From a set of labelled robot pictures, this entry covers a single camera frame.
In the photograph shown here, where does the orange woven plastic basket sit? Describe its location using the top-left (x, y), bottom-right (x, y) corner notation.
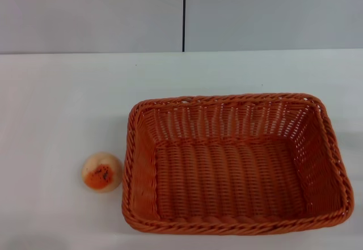
top-left (121, 92), bottom-right (355, 236)

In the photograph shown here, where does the round bun with orange spot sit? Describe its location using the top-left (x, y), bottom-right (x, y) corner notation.
top-left (81, 151), bottom-right (124, 194)

